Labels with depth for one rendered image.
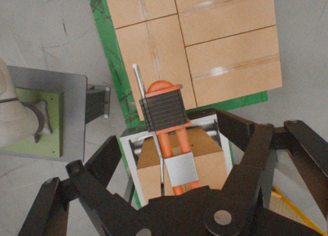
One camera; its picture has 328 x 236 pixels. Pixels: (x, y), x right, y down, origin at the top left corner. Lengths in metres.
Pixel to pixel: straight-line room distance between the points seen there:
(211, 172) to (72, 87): 0.80
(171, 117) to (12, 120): 0.70
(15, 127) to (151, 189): 0.62
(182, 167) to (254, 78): 0.96
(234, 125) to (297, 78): 1.99
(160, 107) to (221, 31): 0.92
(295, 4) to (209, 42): 1.22
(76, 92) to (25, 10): 1.28
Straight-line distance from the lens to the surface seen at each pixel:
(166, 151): 0.34
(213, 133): 1.16
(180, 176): 0.37
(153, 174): 0.76
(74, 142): 1.01
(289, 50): 2.08
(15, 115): 0.88
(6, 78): 0.89
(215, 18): 1.17
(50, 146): 1.05
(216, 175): 0.81
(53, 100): 0.96
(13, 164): 2.40
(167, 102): 0.30
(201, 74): 1.08
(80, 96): 0.94
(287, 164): 1.88
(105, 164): 0.17
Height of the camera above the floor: 1.59
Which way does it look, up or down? 79 degrees down
